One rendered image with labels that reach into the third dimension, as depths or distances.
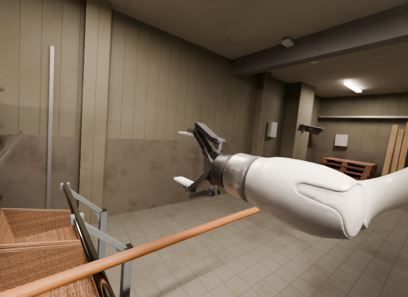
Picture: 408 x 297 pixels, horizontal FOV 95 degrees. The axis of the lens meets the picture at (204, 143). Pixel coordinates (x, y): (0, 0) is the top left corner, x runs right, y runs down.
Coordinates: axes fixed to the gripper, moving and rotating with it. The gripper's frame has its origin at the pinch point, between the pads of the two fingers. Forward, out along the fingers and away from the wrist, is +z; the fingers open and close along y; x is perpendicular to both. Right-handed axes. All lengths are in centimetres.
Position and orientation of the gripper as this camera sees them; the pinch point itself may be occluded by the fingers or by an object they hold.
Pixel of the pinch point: (181, 156)
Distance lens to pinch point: 55.9
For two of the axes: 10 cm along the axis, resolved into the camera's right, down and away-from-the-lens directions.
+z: -6.5, -1.3, 7.5
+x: 7.6, 0.2, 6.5
